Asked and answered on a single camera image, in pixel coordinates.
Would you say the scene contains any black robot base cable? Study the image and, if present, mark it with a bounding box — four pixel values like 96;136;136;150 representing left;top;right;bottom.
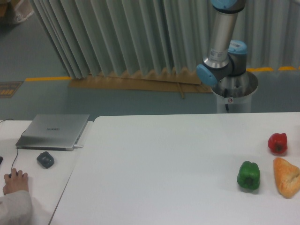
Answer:
224;88;230;113

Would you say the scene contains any brown cardboard sheet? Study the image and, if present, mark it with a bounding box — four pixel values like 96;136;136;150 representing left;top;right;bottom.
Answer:
69;68;212;98

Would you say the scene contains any red bell pepper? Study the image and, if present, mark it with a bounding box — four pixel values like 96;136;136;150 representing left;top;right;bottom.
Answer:
268;133;287;154

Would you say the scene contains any green bell pepper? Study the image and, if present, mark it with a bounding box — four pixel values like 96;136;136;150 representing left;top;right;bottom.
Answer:
237;161;260;190

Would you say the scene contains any silver closed laptop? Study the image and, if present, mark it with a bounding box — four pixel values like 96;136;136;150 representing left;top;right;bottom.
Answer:
16;114;89;151

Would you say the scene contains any white sleeved forearm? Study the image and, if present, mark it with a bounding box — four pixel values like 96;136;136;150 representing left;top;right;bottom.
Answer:
0;190;33;225

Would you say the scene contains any black mouse cable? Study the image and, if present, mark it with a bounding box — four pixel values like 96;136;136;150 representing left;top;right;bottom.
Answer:
0;119;36;171

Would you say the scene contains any orange bread piece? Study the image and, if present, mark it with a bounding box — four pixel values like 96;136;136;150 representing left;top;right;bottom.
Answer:
273;157;300;198

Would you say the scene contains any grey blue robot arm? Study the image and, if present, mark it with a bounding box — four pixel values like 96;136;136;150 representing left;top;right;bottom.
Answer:
196;0;246;96

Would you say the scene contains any person's hand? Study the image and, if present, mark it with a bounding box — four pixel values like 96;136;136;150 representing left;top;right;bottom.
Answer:
3;168;29;195

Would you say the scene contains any cardboard box with plastic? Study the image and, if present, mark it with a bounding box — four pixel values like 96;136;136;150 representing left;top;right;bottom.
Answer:
0;0;34;24

